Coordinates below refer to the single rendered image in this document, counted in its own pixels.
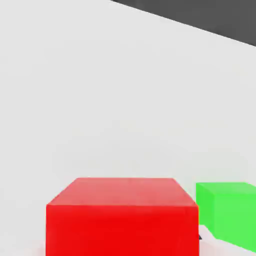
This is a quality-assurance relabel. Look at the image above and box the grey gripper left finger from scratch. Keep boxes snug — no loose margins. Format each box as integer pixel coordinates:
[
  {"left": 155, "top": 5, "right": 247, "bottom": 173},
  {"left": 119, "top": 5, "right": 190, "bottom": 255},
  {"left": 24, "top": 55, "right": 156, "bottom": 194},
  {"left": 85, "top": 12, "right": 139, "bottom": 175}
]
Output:
[{"left": 34, "top": 240, "right": 47, "bottom": 256}]

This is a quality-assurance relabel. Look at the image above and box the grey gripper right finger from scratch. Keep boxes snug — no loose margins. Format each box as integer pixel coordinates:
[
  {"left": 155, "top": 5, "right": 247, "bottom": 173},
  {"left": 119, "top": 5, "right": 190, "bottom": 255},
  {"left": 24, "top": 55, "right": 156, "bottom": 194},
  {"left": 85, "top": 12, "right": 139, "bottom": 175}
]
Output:
[{"left": 198, "top": 233, "right": 213, "bottom": 256}]

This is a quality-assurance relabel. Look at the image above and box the small red cube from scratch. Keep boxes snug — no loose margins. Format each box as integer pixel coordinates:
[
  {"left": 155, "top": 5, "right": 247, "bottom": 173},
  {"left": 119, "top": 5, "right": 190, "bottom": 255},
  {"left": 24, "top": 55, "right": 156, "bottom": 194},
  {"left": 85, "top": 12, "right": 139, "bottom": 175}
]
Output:
[{"left": 45, "top": 177, "right": 200, "bottom": 256}]

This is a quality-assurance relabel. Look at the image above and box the small green cube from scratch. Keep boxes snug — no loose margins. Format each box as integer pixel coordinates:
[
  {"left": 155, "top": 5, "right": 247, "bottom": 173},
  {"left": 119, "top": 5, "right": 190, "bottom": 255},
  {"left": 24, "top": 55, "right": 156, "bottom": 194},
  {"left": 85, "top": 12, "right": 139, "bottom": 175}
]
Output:
[{"left": 195, "top": 182, "right": 256, "bottom": 253}]

